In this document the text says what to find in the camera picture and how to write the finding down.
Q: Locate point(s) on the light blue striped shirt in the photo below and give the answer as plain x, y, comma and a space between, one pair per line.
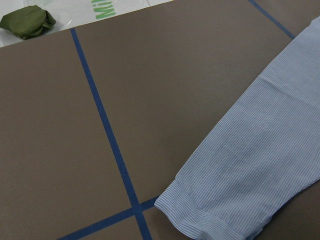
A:
264, 151

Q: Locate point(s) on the clear plastic bag green print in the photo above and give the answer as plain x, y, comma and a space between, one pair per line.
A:
72, 13

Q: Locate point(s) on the green folded cloth pouch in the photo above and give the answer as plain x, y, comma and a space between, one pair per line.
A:
28, 22

